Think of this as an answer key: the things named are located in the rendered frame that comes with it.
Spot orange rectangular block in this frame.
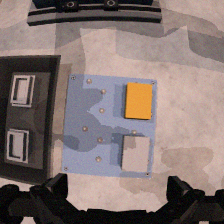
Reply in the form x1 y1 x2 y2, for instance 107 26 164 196
124 82 152 120

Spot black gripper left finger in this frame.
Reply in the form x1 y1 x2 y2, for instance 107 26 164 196
0 173 97 224

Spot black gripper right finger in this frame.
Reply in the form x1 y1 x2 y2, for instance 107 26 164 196
136 176 224 224

